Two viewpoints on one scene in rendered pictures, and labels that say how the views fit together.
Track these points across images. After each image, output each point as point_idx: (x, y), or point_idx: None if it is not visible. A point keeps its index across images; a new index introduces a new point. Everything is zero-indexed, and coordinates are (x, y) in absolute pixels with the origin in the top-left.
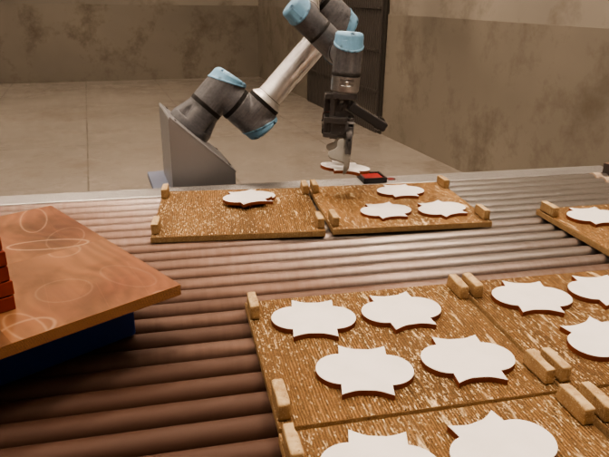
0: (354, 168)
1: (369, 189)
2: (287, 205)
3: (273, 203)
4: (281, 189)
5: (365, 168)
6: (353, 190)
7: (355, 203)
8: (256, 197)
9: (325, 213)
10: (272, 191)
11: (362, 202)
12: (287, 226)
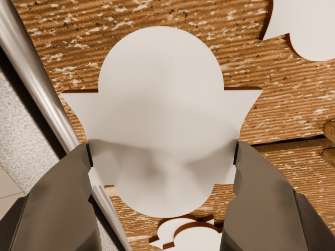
0: (181, 106)
1: (70, 3)
2: (221, 195)
3: (209, 213)
4: (120, 207)
5: (158, 50)
6: (103, 62)
7: (224, 65)
8: (211, 242)
9: (284, 137)
10: (140, 218)
11: (218, 42)
12: (330, 192)
